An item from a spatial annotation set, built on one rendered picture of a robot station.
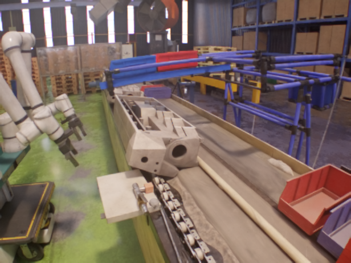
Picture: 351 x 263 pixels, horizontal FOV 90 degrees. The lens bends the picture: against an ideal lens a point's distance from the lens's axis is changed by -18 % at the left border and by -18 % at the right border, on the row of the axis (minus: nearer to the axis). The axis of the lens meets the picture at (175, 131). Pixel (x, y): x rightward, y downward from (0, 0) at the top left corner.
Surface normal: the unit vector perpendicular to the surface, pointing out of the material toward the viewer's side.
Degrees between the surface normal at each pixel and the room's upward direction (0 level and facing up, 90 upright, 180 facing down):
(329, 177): 88
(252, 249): 0
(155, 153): 90
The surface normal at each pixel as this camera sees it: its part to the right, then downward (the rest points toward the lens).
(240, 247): 0.00, -0.93
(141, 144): 0.34, -0.55
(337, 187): -0.94, 0.10
